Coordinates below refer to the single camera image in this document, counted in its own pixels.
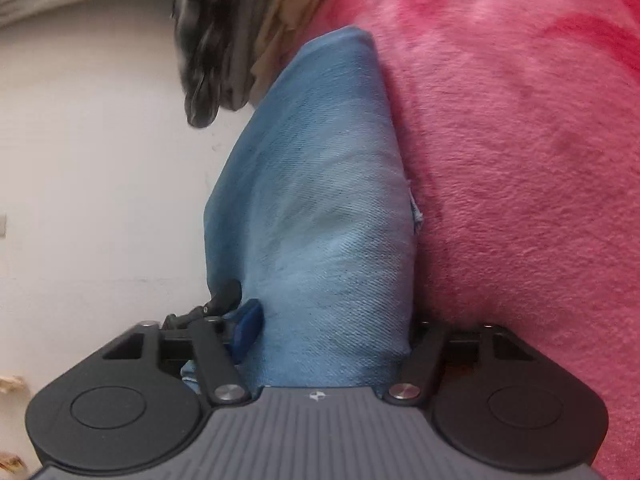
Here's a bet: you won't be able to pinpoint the blue denim jeans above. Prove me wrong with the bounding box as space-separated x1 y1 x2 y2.
204 27 421 389

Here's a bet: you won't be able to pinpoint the pink floral bed blanket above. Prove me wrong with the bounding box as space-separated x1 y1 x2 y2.
308 0 639 479

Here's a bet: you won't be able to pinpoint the stack of folded clothes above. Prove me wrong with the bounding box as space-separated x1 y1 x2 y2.
174 0 322 128

